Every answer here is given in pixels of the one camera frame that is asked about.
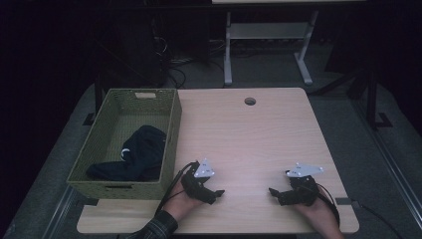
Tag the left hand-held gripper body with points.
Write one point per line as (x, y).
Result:
(195, 186)

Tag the person's right hand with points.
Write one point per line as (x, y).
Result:
(320, 212)

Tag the green woven basket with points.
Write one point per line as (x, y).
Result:
(132, 116)

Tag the person's left hand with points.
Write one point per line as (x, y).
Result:
(179, 202)

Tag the white metal desk frame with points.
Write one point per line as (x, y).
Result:
(265, 31)

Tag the grey table edge bracket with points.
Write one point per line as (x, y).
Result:
(344, 201)

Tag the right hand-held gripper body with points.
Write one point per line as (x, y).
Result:
(303, 191)

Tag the black metal stand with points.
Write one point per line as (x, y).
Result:
(98, 96)
(372, 99)

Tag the dark navy garment white print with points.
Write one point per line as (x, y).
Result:
(142, 156)

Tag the metal floor rail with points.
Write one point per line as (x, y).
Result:
(61, 209)
(391, 166)

